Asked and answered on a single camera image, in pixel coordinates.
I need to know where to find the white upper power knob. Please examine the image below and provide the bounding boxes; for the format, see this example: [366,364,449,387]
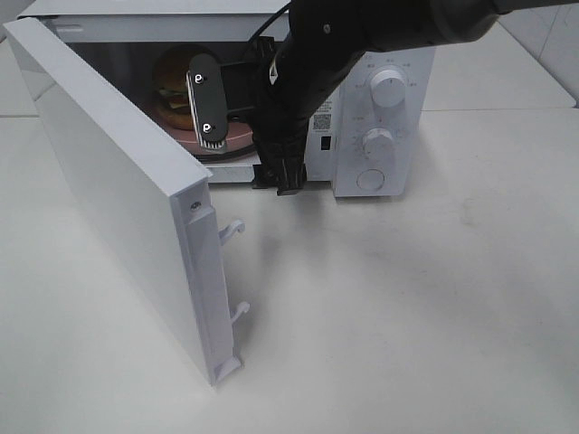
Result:
[370,67,407,109]

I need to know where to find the white microwave oven body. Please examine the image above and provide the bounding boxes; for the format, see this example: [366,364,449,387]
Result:
[6,1,434,197]

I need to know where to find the burger with lettuce and cheese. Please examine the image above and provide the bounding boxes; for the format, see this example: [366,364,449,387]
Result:
[152,44,198,131]

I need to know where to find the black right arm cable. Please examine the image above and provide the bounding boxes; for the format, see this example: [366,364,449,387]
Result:
[237,0,293,64]

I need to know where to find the white round door button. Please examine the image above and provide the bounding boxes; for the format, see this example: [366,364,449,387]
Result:
[356,169,385,192]

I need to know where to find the glass microwave turntable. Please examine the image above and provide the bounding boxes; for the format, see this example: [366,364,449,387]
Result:
[194,146,256,164]

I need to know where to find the white microwave door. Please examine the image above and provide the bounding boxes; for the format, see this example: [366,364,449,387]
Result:
[5,18,249,384]

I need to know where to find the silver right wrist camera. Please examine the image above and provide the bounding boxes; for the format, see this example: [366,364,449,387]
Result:
[186,53,229,154]

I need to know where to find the white timer knob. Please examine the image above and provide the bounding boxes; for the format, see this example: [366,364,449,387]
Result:
[362,127,394,160]

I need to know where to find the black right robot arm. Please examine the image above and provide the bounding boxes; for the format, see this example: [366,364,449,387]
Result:
[221,0,522,195]

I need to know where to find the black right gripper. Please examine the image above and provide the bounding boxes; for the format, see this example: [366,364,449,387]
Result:
[220,38,312,196]

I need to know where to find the pink round plate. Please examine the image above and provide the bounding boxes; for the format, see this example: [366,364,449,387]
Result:
[174,122,253,155]

